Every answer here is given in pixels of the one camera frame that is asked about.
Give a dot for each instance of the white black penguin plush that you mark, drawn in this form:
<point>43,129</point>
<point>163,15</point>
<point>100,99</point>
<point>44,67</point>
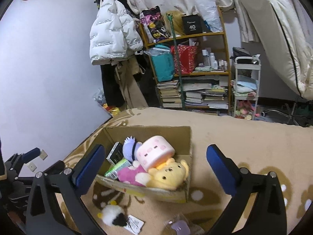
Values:
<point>113,215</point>

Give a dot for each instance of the green tissue pack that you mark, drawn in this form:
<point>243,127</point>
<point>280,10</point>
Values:
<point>112,173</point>

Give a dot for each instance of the pink pig marshmallow plush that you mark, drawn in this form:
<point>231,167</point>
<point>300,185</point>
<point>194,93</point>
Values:
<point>154,151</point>

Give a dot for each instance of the left stack of books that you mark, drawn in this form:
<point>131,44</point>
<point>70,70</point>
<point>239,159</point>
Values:
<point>169,93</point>

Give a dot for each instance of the white rolling cart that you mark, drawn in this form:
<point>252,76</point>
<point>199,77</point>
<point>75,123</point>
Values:
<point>245,86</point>

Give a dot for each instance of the plastic bag with toys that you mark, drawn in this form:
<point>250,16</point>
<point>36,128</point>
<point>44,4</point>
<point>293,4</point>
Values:
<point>100,99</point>

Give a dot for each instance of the white puffer jacket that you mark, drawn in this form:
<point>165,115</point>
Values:
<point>113,35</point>

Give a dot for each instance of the lower wall socket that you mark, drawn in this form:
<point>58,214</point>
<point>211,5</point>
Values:
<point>32,167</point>

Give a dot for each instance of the pink bear plush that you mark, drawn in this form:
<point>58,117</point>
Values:
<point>136,176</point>

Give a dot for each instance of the black box marked 40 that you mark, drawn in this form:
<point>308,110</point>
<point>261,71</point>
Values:
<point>192,24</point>

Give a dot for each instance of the upper wall socket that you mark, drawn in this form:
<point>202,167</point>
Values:
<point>43,155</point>

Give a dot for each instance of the wooden bookshelf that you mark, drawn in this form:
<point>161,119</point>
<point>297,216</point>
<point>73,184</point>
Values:
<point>212,56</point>

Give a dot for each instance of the beige trench coat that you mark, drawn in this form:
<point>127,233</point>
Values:
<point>130,90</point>

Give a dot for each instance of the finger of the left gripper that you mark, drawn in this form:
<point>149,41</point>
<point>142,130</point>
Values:
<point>16,161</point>
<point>54,169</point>

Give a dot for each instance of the black Face tissue pack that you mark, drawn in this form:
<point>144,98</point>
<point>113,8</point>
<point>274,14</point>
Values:
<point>115,154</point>

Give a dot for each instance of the yellow bear plush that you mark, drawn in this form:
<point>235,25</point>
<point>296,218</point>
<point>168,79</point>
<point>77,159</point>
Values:
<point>171,176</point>

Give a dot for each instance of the teal bag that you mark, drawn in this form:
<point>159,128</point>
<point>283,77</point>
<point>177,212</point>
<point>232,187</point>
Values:
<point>163,62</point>

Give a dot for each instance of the green pole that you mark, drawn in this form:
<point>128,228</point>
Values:
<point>170,18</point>

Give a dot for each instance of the right pile of books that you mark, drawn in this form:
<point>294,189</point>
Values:
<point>208,92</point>

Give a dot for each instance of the red patterned bag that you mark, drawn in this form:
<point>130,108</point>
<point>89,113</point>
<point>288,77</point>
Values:
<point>187,55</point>

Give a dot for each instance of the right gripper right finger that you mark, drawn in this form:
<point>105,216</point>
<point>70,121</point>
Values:
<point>268,214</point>

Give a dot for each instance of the open cardboard box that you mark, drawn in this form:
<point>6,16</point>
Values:
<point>178,136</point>

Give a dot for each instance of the cream upright mattress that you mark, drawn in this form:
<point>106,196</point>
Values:
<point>290,55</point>

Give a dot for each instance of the clear bag with purple pad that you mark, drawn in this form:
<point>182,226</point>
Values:
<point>180,225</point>

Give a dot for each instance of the lavender round plush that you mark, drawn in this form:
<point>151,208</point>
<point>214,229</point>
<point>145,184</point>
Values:
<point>130,148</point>

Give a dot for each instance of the wall socket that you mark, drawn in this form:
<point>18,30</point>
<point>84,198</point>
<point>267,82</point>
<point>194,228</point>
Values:
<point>43,155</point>
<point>32,167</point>

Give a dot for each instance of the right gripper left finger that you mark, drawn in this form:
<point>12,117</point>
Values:
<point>44,215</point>

